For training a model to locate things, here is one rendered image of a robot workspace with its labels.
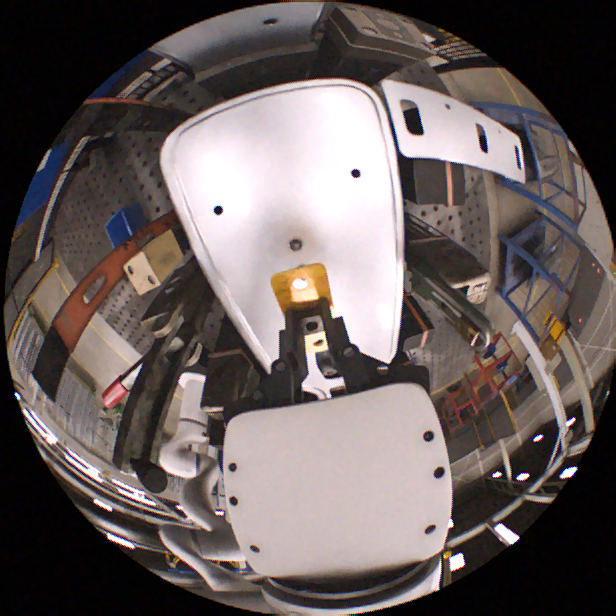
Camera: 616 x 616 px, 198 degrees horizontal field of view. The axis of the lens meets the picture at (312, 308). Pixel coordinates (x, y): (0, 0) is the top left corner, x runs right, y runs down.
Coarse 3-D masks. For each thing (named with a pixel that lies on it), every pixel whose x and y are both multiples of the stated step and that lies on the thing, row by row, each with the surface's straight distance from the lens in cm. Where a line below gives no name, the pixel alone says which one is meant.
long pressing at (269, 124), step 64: (192, 128) 22; (256, 128) 20; (320, 128) 19; (384, 128) 22; (192, 192) 21; (256, 192) 19; (320, 192) 19; (384, 192) 21; (256, 256) 21; (320, 256) 21; (384, 256) 23; (256, 320) 26; (384, 320) 29; (320, 384) 39
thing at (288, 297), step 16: (288, 272) 13; (304, 272) 13; (320, 272) 13; (272, 288) 14; (288, 288) 14; (304, 288) 14; (320, 288) 14; (288, 304) 15; (304, 304) 15; (304, 320) 14; (320, 320) 15; (320, 336) 17
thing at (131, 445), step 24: (168, 336) 20; (192, 336) 23; (144, 360) 21; (144, 384) 19; (168, 384) 21; (144, 408) 20; (168, 408) 20; (120, 432) 20; (144, 432) 20; (120, 456) 19; (144, 456) 21; (144, 480) 17
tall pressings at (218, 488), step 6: (210, 450) 479; (216, 450) 514; (210, 456) 477; (216, 456) 512; (222, 474) 494; (222, 480) 495; (216, 486) 496; (222, 486) 496; (216, 492) 497; (222, 492) 499; (216, 498) 521; (222, 498) 501; (216, 504) 524; (222, 504) 504
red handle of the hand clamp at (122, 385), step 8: (176, 336) 22; (176, 344) 22; (184, 344) 22; (168, 352) 22; (136, 368) 24; (120, 376) 27; (128, 376) 25; (112, 384) 27; (120, 384) 26; (128, 384) 26; (104, 392) 29; (112, 392) 27; (120, 392) 26; (128, 392) 27; (104, 400) 29; (112, 400) 28
